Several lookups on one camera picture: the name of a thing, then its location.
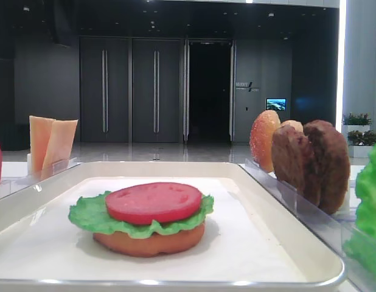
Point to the dark double door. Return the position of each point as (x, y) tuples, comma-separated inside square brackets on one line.
[(130, 90)]

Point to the clear acrylic left rail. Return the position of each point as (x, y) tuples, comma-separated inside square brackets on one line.
[(15, 176)]

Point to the orange cheese slice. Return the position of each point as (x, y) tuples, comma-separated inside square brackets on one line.
[(60, 142), (40, 130)]

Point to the dark brown meat patty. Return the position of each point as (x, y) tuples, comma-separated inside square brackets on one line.
[(294, 162)]

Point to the sesame bun top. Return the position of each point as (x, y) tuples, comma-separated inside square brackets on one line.
[(260, 141)]

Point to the green lettuce leaf on tray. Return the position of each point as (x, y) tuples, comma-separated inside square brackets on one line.
[(91, 215)]

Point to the white planter with plants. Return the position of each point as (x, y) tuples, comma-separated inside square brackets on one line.
[(360, 137)]

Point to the white tray liner paper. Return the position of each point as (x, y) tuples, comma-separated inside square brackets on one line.
[(48, 246)]

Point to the clear acrylic cheese holder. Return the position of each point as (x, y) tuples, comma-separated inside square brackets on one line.
[(31, 164)]

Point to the clear acrylic rail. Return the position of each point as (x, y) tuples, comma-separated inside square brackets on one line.
[(338, 231), (15, 176)]

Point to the small wall screen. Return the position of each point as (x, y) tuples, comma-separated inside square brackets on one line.
[(276, 104)]

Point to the orange cheese slice rear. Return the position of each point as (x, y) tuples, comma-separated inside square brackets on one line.
[(40, 130)]

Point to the green lettuce leaf standing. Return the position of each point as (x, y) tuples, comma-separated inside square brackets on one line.
[(367, 197)]

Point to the bun bottom on tray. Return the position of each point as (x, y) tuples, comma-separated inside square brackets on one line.
[(155, 245)]

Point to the clear acrylic right rail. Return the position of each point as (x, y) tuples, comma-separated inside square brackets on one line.
[(338, 231)]

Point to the white metal tray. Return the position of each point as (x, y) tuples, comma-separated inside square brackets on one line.
[(322, 268)]

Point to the tan bun slice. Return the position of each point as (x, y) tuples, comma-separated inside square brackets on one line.
[(295, 124)]

